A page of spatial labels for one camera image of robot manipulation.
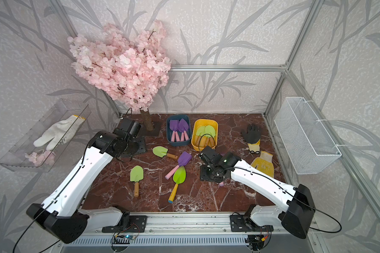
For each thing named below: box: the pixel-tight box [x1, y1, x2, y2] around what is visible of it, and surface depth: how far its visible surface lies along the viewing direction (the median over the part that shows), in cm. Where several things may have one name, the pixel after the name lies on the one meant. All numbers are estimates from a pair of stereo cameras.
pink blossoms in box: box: [24, 149, 56, 167], surface depth 60 cm
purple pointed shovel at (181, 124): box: [178, 118, 188, 142], surface depth 113 cm
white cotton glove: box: [33, 114, 87, 151], surface depth 68 cm
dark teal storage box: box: [166, 114, 192, 147], surface depth 104 cm
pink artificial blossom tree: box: [67, 20, 172, 133], surface depth 73 cm
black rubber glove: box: [240, 123, 262, 155], surface depth 107 cm
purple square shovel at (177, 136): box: [174, 129, 181, 142], surface depth 107 cm
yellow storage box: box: [191, 119, 219, 152], surface depth 110 cm
